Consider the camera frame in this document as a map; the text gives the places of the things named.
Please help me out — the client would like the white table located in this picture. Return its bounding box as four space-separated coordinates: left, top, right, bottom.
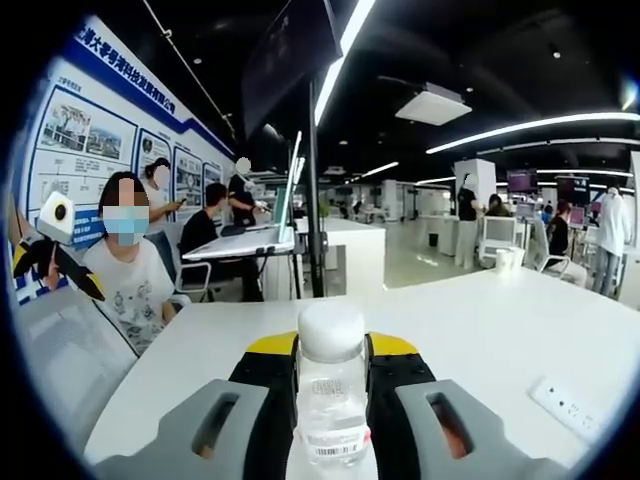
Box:
82 264 640 480

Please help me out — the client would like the white cabinet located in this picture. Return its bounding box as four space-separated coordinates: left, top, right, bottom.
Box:
294 215 387 297

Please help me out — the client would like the clear plastic bottle red label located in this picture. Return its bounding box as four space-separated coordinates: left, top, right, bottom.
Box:
293 297 375 469

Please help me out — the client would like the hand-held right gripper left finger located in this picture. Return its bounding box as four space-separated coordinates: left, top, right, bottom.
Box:
92 329 301 480

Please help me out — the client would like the black screen on stand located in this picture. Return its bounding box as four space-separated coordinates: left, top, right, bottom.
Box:
241 0 345 302

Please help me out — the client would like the white mesh office chair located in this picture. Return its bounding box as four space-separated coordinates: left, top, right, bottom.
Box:
478 215 520 267

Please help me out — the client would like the white desk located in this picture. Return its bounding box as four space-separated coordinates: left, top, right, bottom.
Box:
181 224 297 262

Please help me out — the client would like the blue white wall poster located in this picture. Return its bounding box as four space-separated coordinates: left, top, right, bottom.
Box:
14 14 237 307

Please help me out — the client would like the white power strip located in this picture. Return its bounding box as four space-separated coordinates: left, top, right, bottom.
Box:
528 374 602 432

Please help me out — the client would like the purple display screen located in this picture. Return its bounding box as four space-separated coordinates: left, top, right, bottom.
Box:
506 168 539 194
556 175 592 206

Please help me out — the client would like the grey chair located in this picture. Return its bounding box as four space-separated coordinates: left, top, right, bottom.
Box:
14 288 140 451

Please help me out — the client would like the ceiling air vent panel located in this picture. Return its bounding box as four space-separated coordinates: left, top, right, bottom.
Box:
394 82 474 126

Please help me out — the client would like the thin monitor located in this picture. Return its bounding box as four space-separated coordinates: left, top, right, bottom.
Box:
273 130 305 242

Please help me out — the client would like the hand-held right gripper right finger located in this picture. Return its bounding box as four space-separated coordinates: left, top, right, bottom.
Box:
363 331 569 480

